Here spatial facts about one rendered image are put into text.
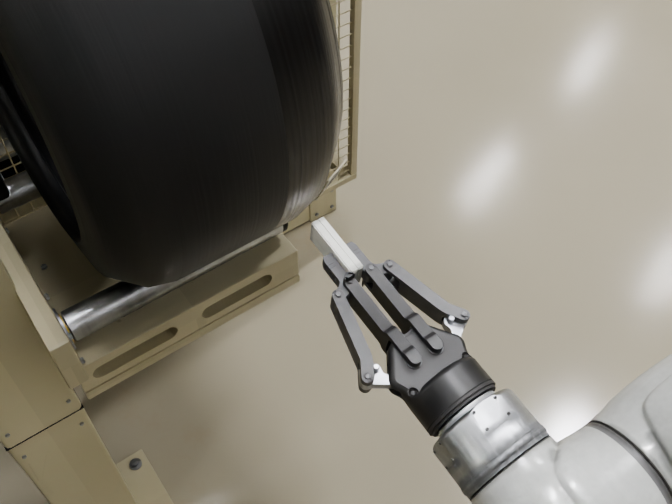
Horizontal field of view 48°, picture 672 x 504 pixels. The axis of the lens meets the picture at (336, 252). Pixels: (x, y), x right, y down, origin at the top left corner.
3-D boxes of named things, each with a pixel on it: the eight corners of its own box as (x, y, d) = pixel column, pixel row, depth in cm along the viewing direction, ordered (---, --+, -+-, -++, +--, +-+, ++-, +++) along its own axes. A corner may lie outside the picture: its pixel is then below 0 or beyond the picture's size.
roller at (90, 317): (67, 345, 102) (68, 346, 98) (51, 316, 102) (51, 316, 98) (283, 231, 115) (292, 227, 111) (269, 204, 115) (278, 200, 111)
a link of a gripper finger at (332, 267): (359, 297, 74) (335, 312, 73) (330, 260, 76) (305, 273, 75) (361, 289, 73) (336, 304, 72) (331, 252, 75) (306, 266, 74)
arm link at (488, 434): (483, 482, 60) (436, 422, 62) (458, 510, 67) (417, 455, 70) (564, 421, 63) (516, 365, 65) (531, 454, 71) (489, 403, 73)
